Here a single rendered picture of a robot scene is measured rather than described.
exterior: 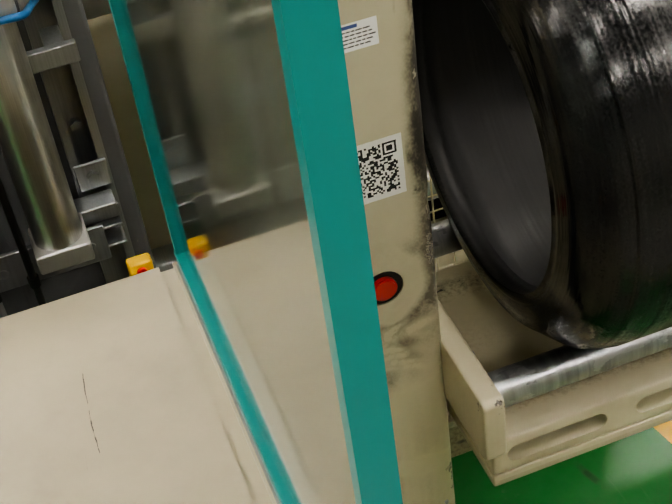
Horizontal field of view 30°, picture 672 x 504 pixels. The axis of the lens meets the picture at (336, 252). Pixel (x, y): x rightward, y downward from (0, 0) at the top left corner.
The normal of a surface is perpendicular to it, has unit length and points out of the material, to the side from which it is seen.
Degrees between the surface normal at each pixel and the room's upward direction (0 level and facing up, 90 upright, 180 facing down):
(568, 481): 0
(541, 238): 14
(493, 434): 90
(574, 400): 0
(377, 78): 90
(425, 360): 90
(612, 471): 0
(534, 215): 21
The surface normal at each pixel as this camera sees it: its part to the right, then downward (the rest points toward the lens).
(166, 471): -0.11, -0.76
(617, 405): 0.34, 0.58
